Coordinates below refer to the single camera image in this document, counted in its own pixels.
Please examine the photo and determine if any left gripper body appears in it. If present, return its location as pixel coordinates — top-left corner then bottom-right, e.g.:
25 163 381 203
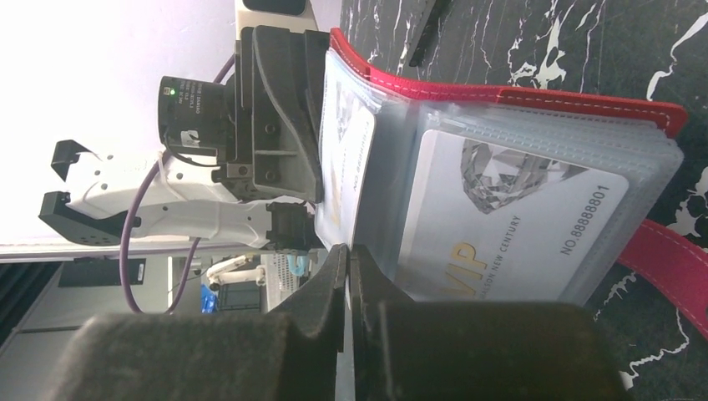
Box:
157 74 254 182

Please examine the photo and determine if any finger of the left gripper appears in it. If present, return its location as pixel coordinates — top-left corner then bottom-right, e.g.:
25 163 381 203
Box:
237 25 324 203
301 30 330 145

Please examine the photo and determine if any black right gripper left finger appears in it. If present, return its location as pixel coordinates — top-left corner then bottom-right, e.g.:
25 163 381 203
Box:
43 245 349 400

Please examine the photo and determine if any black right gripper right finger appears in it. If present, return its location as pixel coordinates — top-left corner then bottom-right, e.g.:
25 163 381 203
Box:
349 245 628 400

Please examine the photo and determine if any red leather card holder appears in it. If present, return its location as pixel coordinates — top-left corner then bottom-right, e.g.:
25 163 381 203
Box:
315 28 707 332

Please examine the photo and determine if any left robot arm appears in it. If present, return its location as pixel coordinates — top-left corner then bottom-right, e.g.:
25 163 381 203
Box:
39 25 348 400

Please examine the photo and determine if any small black strip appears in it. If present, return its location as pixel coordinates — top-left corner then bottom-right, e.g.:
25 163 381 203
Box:
407 0 452 68

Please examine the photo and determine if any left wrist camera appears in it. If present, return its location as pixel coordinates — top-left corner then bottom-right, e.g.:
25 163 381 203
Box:
234 0 318 40

